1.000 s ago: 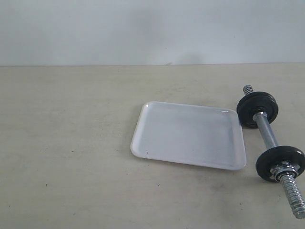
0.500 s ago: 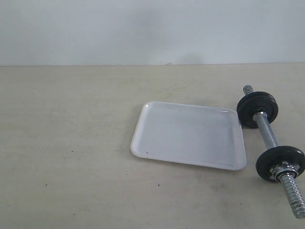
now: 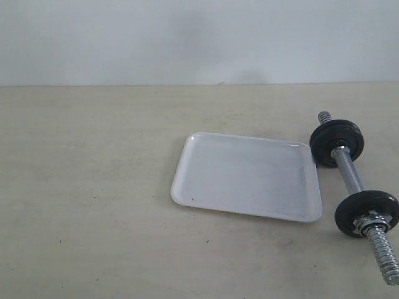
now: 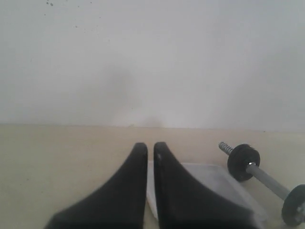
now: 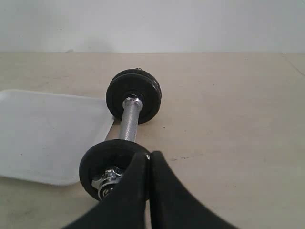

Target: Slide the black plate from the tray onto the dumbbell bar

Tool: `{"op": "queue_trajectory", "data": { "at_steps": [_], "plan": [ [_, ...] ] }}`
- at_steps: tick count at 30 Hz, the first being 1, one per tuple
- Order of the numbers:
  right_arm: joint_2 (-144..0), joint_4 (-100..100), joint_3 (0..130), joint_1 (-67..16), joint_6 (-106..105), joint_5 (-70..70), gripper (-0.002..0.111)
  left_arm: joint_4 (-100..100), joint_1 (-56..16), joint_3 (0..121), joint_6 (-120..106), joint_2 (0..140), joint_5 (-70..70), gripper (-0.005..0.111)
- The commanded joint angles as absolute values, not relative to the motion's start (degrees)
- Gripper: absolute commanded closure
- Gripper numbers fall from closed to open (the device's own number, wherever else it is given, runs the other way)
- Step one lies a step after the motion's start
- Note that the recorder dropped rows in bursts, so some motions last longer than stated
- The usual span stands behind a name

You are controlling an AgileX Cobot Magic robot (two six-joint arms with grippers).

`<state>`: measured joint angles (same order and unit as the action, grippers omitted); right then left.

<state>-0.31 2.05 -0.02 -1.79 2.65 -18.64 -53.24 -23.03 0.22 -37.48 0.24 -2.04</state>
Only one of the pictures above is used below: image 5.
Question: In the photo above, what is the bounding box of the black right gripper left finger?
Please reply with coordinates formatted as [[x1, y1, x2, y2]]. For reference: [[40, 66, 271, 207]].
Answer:
[[65, 153, 147, 229]]

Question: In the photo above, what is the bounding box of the white rectangular plastic tray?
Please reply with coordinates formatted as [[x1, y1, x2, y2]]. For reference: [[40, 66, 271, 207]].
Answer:
[[0, 89, 114, 186]]

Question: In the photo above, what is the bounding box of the chrome star collar nut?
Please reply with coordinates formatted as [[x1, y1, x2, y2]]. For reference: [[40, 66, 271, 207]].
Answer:
[[91, 166, 125, 192]]

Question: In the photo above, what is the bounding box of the chrome threaded dumbbell bar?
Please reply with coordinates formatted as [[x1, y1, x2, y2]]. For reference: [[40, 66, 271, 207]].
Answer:
[[91, 95, 143, 198]]

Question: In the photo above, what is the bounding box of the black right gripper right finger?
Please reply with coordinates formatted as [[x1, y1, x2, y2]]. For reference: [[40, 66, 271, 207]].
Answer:
[[149, 151, 236, 229]]

